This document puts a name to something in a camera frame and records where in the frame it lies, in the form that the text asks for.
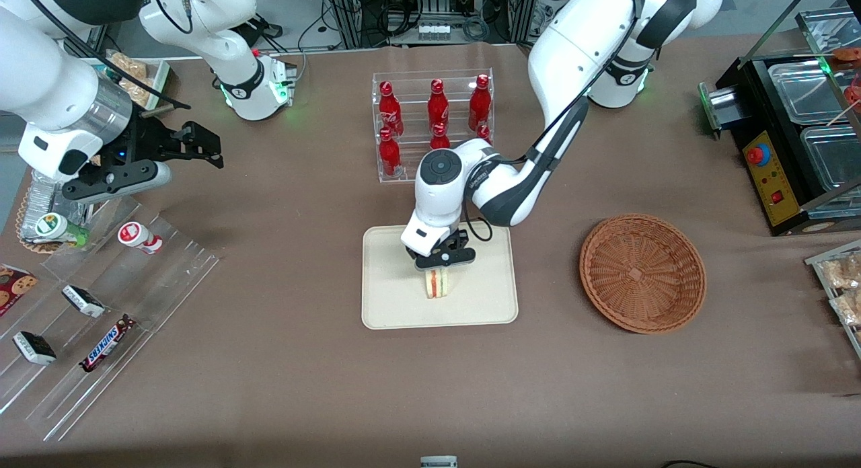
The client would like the metal tray with bread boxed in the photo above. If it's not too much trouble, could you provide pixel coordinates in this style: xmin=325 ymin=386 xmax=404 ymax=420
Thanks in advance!
xmin=87 ymin=50 xmax=172 ymax=112

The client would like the metal tray with pastries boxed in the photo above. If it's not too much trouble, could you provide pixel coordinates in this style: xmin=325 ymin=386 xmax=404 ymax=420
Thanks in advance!
xmin=805 ymin=238 xmax=861 ymax=360

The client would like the triangular sandwich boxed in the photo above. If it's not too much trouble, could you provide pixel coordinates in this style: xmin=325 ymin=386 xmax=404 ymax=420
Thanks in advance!
xmin=422 ymin=268 xmax=453 ymax=299

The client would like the Snickers chocolate bar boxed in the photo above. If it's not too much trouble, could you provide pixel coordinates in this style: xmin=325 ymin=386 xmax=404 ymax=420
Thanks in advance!
xmin=79 ymin=314 xmax=137 ymax=373

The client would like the green white drink bottle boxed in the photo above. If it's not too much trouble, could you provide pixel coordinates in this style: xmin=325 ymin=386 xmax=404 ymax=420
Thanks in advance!
xmin=34 ymin=212 xmax=90 ymax=248

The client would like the cookie package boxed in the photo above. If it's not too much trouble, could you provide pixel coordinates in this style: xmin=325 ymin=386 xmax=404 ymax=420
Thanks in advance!
xmin=0 ymin=264 xmax=38 ymax=317

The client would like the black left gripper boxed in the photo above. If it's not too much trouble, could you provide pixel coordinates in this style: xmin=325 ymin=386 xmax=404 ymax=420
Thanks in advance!
xmin=421 ymin=227 xmax=470 ymax=278

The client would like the red white yogurt bottle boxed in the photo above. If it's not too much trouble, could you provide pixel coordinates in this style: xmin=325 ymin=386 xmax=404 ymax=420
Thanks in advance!
xmin=118 ymin=221 xmax=164 ymax=256

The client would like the packaged bread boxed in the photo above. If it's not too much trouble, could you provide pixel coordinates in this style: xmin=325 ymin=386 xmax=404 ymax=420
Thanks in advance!
xmin=108 ymin=51 xmax=152 ymax=106

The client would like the wrapped pastry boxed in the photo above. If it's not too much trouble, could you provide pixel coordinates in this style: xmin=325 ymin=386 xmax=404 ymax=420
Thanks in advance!
xmin=822 ymin=253 xmax=861 ymax=290
xmin=831 ymin=290 xmax=861 ymax=326

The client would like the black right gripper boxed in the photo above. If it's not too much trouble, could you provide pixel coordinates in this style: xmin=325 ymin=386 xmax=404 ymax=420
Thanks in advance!
xmin=124 ymin=115 xmax=225 ymax=169

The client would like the brown wicker basket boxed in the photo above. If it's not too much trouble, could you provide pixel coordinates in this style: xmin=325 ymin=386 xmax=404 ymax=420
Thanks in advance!
xmin=579 ymin=214 xmax=707 ymax=334

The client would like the small wicker mat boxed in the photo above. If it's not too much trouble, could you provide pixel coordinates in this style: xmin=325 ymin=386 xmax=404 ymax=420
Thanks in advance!
xmin=15 ymin=186 xmax=68 ymax=255

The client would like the clear plastic water bottle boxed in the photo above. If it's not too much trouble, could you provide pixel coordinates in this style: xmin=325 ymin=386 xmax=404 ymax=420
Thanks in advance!
xmin=24 ymin=169 xmax=91 ymax=243

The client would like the black equipment rack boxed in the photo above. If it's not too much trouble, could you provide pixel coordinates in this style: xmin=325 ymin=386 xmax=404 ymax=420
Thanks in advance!
xmin=323 ymin=0 xmax=539 ymax=48

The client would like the black white snack bar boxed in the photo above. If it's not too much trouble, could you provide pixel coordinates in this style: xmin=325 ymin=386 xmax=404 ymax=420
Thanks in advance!
xmin=12 ymin=331 xmax=58 ymax=366
xmin=61 ymin=284 xmax=106 ymax=319

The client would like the clear acrylic stepped shelf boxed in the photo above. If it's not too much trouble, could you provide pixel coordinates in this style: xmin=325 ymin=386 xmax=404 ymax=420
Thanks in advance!
xmin=0 ymin=196 xmax=221 ymax=443

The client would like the beige plastic tray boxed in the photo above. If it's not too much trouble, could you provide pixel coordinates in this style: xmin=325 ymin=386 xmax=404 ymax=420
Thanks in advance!
xmin=361 ymin=221 xmax=519 ymax=330

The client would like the clear acrylic bottle rack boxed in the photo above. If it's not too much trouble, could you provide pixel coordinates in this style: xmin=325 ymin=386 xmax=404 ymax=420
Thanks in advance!
xmin=372 ymin=69 xmax=495 ymax=184

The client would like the black fryer appliance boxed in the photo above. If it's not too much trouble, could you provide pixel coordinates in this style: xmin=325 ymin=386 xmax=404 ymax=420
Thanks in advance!
xmin=698 ymin=48 xmax=861 ymax=238

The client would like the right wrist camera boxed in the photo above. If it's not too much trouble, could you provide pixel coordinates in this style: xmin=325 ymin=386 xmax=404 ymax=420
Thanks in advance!
xmin=64 ymin=160 xmax=172 ymax=203

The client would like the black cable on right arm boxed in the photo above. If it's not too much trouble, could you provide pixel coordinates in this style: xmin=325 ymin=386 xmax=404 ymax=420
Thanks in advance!
xmin=17 ymin=0 xmax=192 ymax=111

